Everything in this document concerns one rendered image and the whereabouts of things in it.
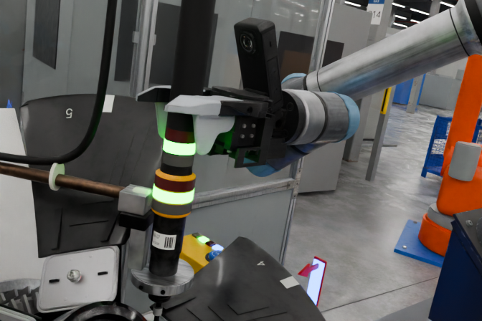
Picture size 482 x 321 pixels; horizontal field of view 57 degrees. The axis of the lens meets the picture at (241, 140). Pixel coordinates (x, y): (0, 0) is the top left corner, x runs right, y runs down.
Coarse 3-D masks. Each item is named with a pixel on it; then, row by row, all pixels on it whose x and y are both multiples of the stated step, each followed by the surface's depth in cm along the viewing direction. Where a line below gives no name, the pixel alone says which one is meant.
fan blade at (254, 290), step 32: (224, 256) 69; (256, 256) 71; (192, 288) 61; (224, 288) 62; (256, 288) 64; (288, 288) 67; (192, 320) 55; (224, 320) 56; (256, 320) 58; (288, 320) 61; (320, 320) 64
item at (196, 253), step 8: (184, 240) 103; (192, 240) 103; (184, 248) 99; (192, 248) 99; (200, 248) 100; (208, 248) 101; (184, 256) 96; (192, 256) 96; (200, 256) 96; (208, 256) 97; (192, 264) 95; (200, 264) 93
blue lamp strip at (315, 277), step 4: (316, 260) 77; (320, 264) 76; (320, 268) 76; (312, 272) 78; (316, 272) 77; (320, 272) 76; (312, 276) 78; (316, 276) 77; (320, 276) 76; (312, 280) 78; (316, 280) 77; (320, 280) 77; (308, 284) 78; (312, 284) 78; (316, 284) 77; (308, 288) 78; (312, 288) 78; (316, 288) 77; (308, 292) 78; (312, 292) 78; (316, 292) 77; (312, 296) 78; (316, 296) 77; (316, 300) 77
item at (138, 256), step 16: (128, 192) 47; (128, 208) 47; (144, 208) 47; (128, 224) 47; (144, 224) 47; (144, 240) 48; (128, 256) 49; (144, 256) 49; (144, 272) 49; (176, 272) 50; (192, 272) 50; (144, 288) 47; (160, 288) 47; (176, 288) 47
